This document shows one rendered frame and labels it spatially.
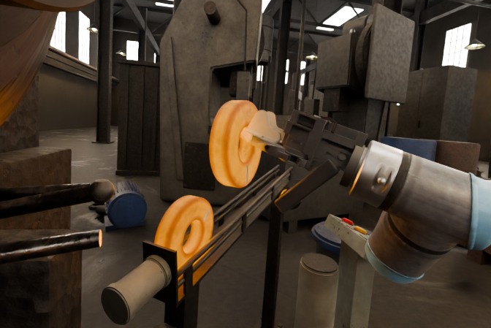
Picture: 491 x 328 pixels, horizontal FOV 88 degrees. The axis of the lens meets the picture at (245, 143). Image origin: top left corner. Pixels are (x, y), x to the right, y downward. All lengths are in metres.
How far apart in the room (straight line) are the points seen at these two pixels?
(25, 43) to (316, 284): 0.84
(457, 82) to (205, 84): 3.81
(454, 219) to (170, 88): 2.66
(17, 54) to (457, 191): 0.45
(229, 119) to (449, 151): 3.46
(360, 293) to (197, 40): 2.53
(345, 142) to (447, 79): 4.56
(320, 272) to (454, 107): 4.40
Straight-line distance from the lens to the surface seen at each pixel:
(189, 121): 2.78
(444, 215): 0.40
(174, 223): 0.50
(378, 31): 3.62
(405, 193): 0.39
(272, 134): 0.42
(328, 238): 1.33
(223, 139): 0.39
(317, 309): 0.93
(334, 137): 0.40
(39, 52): 0.30
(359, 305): 1.06
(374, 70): 3.51
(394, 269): 0.50
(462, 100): 5.19
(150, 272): 0.49
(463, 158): 3.79
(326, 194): 2.51
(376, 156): 0.39
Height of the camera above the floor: 0.95
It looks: 5 degrees down
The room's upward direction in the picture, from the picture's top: 4 degrees clockwise
